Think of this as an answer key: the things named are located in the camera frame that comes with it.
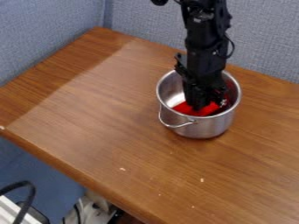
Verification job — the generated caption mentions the red rectangular block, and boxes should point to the red rectangular block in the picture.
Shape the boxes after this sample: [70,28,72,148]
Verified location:
[172,94,230,116]

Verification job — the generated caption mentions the black cable loop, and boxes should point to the black cable loop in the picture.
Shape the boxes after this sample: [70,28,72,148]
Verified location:
[0,180,37,224]

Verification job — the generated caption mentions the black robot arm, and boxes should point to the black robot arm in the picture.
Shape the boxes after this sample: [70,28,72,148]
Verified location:
[173,0,234,110]

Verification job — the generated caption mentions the stainless steel pot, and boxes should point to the stainless steel pot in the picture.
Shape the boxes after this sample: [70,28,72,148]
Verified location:
[154,70,241,139]

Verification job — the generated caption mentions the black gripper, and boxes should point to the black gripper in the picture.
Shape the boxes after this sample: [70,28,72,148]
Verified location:
[174,46,229,111]

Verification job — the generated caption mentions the white device under table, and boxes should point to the white device under table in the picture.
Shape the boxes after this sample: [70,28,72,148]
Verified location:
[60,190,117,224]

